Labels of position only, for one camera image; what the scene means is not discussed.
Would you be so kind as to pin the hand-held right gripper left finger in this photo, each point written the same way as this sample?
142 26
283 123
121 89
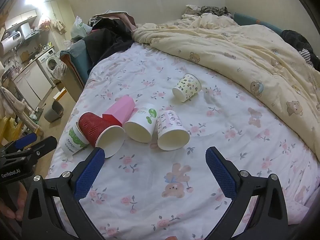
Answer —
90 172

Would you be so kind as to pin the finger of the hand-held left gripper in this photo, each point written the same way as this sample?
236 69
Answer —
41 146
26 140

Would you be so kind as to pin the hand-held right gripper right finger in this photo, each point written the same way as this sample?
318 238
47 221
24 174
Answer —
221 172

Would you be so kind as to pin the white green label paper cup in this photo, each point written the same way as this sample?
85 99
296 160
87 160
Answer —
73 142

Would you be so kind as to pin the red ribbed paper cup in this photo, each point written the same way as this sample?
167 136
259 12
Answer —
90 127

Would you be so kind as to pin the white pink print paper cup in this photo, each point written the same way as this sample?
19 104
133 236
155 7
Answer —
170 122

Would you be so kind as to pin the white green leaf paper cup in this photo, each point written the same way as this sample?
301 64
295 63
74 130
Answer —
140 120

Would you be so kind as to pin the pink plastic cup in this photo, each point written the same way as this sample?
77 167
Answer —
122 107

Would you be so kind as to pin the cream patterned paper cup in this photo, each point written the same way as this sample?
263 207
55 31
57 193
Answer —
188 85

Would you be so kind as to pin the person's left hand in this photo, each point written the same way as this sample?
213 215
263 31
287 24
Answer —
22 197

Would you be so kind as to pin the grey trash bin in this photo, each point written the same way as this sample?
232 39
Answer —
53 110

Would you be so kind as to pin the cardboard box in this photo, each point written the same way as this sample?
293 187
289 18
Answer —
60 94

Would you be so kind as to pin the white floor cabinet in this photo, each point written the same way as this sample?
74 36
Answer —
32 82

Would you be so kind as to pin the white washing machine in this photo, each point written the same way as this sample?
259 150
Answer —
50 61

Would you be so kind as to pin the blue upholstered chair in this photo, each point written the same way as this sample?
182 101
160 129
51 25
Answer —
75 60

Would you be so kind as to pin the white water heater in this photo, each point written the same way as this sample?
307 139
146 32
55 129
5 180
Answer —
12 41

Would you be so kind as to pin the pink plush bundle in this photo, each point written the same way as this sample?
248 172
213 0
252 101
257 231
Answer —
45 22

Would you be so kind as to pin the white plastic bag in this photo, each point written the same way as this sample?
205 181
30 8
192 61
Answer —
78 27

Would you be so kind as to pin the pile of dark clothes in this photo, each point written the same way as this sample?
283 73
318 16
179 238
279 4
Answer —
107 37

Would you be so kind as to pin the yellow bear print quilt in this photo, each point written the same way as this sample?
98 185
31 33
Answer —
225 45

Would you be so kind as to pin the striped cloth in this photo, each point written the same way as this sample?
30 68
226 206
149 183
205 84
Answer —
307 54

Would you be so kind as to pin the black fuzzy garment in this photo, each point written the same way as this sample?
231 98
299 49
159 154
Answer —
297 40

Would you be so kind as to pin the teal headboard cushion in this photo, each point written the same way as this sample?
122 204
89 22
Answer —
250 21

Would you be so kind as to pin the dark patterned cloth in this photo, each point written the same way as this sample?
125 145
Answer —
215 11

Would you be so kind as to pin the cream pillow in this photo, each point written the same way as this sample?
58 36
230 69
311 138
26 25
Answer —
192 8

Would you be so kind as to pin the white wall cabinets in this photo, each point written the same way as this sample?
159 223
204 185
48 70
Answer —
20 17

